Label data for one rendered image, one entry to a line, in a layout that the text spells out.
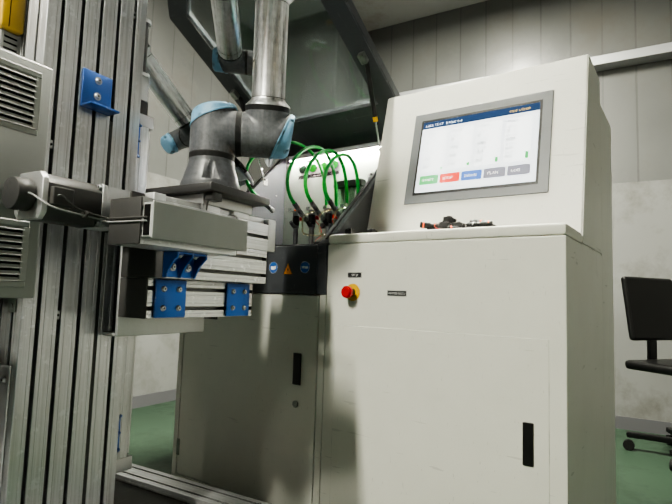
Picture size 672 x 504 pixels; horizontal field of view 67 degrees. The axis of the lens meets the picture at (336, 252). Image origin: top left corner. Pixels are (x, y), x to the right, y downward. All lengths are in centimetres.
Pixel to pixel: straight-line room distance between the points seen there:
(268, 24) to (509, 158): 82
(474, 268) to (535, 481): 53
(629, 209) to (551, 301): 259
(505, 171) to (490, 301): 48
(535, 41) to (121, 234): 371
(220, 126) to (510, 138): 90
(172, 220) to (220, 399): 105
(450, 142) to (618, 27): 263
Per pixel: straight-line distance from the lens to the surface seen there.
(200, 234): 106
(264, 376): 178
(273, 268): 174
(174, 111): 192
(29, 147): 118
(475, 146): 176
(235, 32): 163
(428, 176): 177
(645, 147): 398
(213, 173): 130
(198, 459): 207
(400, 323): 146
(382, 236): 150
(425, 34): 464
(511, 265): 135
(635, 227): 386
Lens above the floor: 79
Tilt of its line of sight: 5 degrees up
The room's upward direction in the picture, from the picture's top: 2 degrees clockwise
